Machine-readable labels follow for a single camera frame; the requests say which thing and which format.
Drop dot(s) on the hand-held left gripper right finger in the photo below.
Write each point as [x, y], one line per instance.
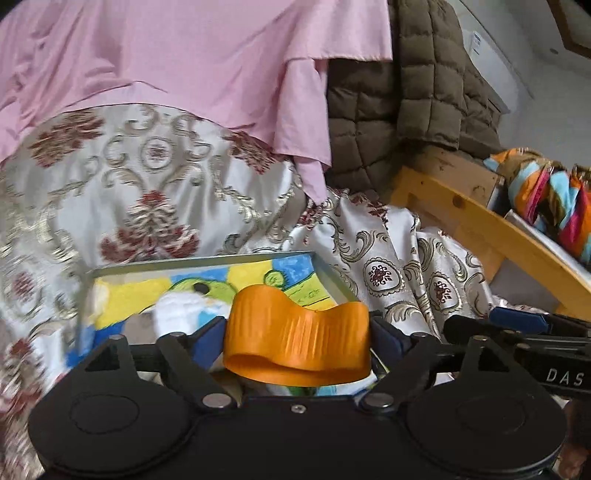
[385, 344]

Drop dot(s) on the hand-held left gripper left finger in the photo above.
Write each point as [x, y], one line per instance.
[207, 344]

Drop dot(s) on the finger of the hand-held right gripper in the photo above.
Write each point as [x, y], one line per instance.
[517, 318]
[480, 330]

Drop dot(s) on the white sock with blue print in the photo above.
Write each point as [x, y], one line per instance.
[184, 314]

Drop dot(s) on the orange ribbed soft cup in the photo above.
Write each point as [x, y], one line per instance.
[295, 337]

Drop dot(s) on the metal tray with frog painting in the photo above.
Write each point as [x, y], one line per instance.
[277, 277]

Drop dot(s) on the white board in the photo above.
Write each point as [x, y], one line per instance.
[545, 240]

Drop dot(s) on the multicoloured patterned cloth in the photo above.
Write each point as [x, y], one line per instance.
[554, 203]

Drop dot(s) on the plywood box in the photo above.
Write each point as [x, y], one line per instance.
[457, 175]

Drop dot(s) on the floral satin bedspread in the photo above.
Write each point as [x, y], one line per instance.
[115, 184]

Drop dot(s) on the brown quilted jacket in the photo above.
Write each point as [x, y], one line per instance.
[392, 92]

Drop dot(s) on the white air conditioner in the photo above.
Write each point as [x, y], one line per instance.
[494, 60]

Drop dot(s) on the pink bed sheet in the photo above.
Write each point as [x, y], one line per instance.
[184, 60]

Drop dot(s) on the wooden picture frame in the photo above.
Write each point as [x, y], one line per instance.
[575, 23]

